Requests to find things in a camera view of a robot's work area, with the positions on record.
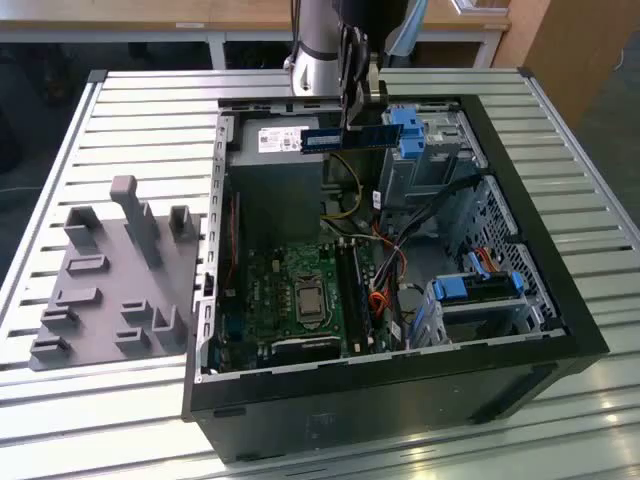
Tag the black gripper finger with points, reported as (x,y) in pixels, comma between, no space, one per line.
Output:
(374,95)
(350,65)

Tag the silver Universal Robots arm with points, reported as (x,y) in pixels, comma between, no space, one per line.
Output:
(317,40)

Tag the empty black RAM slot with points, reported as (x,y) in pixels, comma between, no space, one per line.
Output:
(348,300)

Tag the blue disk carrier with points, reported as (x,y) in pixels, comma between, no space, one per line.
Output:
(452,289)
(407,127)

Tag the grey metal drive cage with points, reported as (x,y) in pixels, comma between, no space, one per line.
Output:
(430,170)

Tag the white power supply label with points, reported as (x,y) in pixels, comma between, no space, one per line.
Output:
(277,139)

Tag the grey power supply unit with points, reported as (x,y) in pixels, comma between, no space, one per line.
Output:
(275,190)

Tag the wooden cabinet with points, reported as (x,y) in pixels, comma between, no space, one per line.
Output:
(575,50)

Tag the green motherboard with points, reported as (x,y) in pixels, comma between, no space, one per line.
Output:
(265,280)

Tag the CPU socket with silver CPU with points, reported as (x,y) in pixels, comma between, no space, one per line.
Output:
(309,302)

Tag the grey metal disk bay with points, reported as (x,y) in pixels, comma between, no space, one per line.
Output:
(480,320)

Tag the black graphics card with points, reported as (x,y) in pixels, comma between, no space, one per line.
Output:
(305,350)

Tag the black open PC case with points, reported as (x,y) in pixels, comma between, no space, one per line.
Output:
(350,405)

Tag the grey parts rack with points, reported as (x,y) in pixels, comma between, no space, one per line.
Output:
(115,280)

